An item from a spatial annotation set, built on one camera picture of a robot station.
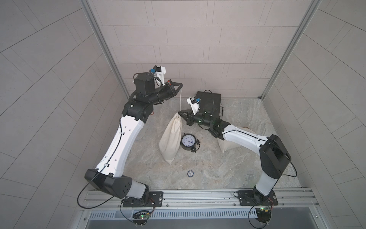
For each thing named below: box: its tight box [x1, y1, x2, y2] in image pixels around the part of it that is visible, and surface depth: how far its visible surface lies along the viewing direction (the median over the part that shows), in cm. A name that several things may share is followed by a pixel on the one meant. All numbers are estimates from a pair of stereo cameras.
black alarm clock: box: [180, 133, 201, 153], surface depth 91 cm
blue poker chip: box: [186, 170, 194, 178], surface depth 81 cm
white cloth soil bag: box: [158, 88, 183, 166], surface depth 79 cm
